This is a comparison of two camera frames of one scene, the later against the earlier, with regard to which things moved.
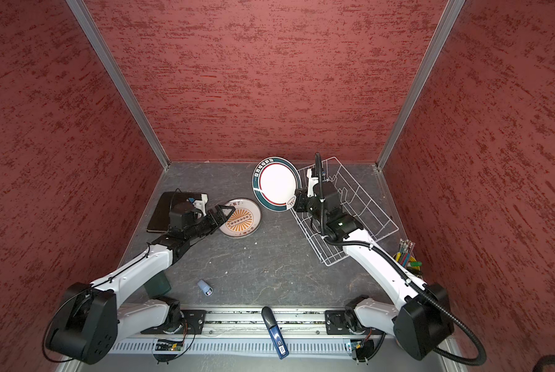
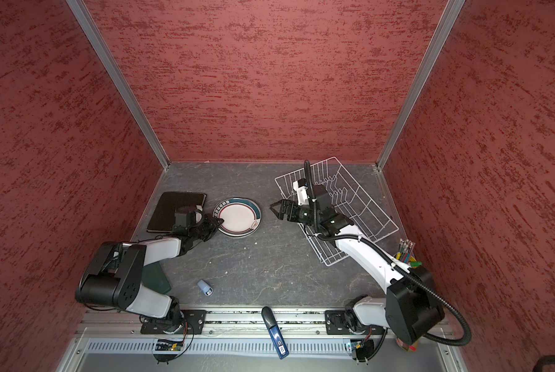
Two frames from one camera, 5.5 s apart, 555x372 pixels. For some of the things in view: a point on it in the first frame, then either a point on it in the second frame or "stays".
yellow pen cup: [406, 256] stays
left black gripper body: [209, 223] stays
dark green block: [157, 285] stays
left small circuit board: [166, 345] stays
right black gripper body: [305, 204] → [305, 215]
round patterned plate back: [274, 182] → [241, 216]
